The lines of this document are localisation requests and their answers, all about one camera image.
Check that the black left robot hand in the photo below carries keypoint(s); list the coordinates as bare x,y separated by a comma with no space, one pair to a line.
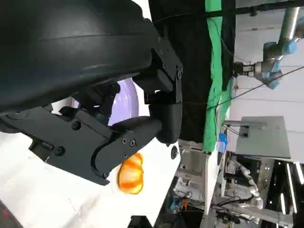
71,47

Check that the lilac plate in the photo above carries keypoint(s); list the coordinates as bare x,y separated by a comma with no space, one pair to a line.
127,102

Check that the black backdrop cloth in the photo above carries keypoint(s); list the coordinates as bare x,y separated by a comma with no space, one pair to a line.
190,71

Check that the green cloth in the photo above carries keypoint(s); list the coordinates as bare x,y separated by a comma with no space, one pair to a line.
215,99

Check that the black overhead pole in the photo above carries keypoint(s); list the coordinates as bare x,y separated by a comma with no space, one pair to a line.
266,10

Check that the grey cabinet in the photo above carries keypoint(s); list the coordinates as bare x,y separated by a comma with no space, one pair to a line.
263,137

